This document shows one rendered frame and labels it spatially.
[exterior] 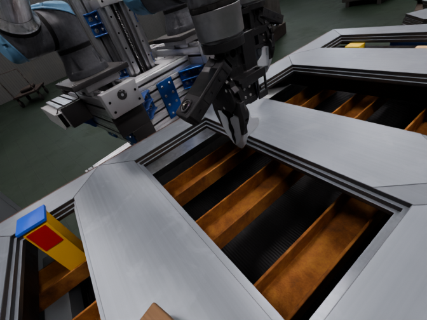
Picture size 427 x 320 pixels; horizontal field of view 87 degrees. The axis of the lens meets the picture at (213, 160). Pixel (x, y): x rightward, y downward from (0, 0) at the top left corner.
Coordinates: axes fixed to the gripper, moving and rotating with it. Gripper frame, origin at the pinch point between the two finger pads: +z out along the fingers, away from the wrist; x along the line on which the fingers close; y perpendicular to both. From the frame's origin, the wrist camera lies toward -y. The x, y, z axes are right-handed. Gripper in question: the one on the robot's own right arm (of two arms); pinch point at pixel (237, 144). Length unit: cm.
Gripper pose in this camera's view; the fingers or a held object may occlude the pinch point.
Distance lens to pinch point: 47.6
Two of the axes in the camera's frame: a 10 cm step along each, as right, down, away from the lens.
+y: 7.7, -5.4, 3.4
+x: -5.8, -3.7, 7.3
